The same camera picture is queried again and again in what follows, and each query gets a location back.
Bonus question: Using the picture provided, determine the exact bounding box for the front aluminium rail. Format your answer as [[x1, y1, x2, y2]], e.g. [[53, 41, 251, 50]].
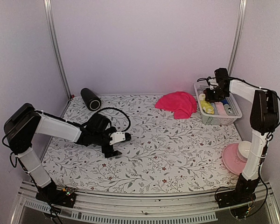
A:
[[10, 181, 280, 224]]

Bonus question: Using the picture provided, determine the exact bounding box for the black cylindrical bottle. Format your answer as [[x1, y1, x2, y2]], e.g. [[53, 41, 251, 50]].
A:
[[80, 88, 102, 111]]

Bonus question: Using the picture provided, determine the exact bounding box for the blue item in basket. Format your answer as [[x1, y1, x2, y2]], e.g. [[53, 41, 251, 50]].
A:
[[221, 99, 229, 105]]

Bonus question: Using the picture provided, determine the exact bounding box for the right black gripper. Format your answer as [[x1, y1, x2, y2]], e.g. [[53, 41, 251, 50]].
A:
[[205, 85, 228, 102]]

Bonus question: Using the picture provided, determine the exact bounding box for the white bowl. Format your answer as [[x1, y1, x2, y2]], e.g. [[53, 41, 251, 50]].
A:
[[237, 141, 251, 161]]

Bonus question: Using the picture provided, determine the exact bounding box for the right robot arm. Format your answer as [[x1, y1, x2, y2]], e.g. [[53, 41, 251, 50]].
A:
[[204, 68, 280, 203]]

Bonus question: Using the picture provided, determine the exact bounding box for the white item in basket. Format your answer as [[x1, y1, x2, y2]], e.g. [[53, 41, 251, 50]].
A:
[[199, 93, 205, 100]]

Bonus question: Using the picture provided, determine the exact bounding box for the aluminium frame post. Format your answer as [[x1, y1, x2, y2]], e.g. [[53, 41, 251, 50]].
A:
[[43, 0, 72, 100], [227, 0, 247, 76]]

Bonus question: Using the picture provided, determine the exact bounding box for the pink item in basket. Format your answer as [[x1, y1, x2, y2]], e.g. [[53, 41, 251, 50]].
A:
[[215, 102, 227, 116]]

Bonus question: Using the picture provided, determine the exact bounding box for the pink plate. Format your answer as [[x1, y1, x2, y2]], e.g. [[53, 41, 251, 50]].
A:
[[222, 143, 246, 175]]

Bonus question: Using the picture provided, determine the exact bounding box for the pink towel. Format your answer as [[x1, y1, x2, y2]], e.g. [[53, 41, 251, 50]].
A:
[[155, 91, 197, 119]]

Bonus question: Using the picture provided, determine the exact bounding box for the left aluminium frame post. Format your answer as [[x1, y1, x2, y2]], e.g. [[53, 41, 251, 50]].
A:
[[43, 0, 72, 100]]

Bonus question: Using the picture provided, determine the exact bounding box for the floral tablecloth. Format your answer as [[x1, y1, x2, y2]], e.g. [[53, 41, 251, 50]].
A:
[[42, 95, 241, 194]]

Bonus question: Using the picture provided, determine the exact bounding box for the white plastic basket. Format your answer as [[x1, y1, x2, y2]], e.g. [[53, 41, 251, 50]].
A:
[[194, 84, 242, 125]]

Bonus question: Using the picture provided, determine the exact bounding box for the green yellow patterned towel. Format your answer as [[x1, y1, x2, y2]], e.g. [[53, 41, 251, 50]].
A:
[[200, 100, 214, 114]]

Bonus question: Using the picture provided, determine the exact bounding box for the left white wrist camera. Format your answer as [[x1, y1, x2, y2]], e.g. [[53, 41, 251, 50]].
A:
[[109, 132, 131, 145]]

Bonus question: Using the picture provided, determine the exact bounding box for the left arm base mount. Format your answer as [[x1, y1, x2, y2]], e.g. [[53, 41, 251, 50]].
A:
[[35, 182, 77, 208]]

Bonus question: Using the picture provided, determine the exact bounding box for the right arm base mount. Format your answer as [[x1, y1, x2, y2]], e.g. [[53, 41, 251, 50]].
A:
[[215, 190, 256, 208]]

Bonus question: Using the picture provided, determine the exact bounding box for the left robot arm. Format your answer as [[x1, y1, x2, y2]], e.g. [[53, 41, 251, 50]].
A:
[[2, 103, 131, 203]]

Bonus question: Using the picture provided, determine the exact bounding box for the right aluminium frame post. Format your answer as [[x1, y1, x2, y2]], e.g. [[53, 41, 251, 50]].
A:
[[227, 0, 247, 76]]

